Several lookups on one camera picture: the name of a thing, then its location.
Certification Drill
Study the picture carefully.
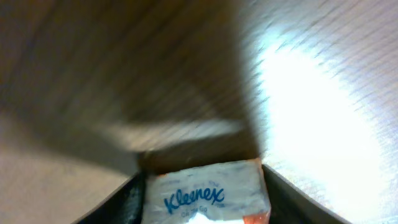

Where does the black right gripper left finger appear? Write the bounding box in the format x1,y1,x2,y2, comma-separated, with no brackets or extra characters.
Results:
77,173,146,224

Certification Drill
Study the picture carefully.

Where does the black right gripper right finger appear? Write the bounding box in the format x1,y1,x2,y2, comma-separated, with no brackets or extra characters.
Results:
262,164,348,224

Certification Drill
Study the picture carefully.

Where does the orange Kleenex tissue pack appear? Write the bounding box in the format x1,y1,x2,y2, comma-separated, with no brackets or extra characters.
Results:
142,159,271,224

